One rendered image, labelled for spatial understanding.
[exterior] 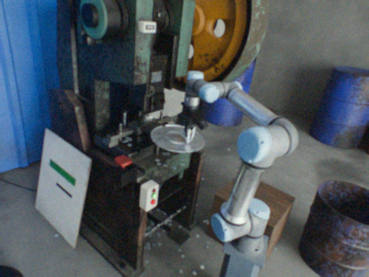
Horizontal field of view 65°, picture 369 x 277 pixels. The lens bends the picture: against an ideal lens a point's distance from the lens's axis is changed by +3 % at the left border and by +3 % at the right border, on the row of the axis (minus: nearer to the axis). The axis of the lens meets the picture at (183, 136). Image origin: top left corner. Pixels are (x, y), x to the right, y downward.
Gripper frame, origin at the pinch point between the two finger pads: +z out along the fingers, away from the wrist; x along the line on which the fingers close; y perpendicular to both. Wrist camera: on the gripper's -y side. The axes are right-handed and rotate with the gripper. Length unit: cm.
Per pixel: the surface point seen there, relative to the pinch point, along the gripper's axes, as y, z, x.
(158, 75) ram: 26.4, -27.6, -1.6
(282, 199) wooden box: -40, 45, -58
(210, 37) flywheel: 21, -46, -36
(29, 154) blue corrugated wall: 147, 69, 18
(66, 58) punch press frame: 77, -26, 19
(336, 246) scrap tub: -75, 53, -52
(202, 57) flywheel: 24, -35, -36
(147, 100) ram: 26.6, -15.0, 5.5
